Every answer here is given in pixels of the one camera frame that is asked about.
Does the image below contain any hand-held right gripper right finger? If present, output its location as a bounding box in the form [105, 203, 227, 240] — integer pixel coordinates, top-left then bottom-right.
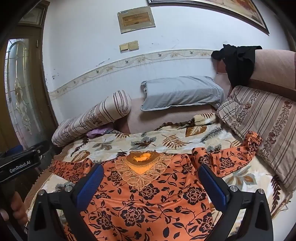
[198, 164, 274, 241]

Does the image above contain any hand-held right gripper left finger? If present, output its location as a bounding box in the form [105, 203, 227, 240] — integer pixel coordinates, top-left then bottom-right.
[28, 163, 104, 241]

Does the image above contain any orange floral blouse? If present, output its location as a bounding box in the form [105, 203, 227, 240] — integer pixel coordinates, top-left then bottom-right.
[48, 131, 263, 241]

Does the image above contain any person's left hand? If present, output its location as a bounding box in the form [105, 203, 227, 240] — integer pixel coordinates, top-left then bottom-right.
[0, 192, 28, 229]

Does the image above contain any purple cloth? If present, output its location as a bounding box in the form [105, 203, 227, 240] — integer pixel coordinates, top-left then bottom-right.
[86, 126, 114, 139]

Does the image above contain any striped bolster pillow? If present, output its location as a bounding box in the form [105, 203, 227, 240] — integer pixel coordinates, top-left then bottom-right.
[51, 90, 132, 147]

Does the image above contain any leaf-printed blanket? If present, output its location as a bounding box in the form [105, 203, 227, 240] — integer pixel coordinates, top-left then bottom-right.
[25, 112, 293, 241]

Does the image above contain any wooden door with glass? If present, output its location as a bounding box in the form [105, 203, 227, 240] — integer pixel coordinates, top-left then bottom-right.
[0, 0, 58, 158]

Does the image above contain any pink mattress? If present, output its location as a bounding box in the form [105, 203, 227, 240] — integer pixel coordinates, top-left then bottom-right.
[116, 97, 222, 135]

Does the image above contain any checked pillow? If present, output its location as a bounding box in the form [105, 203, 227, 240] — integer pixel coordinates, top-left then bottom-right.
[216, 85, 296, 193]

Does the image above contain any grey pillow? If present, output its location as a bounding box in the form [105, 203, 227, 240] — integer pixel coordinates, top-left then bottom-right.
[140, 76, 226, 112]

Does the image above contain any black garment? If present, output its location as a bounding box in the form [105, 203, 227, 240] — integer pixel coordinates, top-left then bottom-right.
[211, 44, 263, 88]

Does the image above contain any pink padded headboard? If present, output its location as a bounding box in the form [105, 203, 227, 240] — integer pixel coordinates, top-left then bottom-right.
[215, 49, 296, 102]

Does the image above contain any small framed plaque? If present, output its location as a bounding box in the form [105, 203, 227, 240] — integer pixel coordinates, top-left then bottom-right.
[117, 6, 156, 34]

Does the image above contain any large framed picture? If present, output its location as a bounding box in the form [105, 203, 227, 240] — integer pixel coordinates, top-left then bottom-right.
[147, 0, 270, 35]

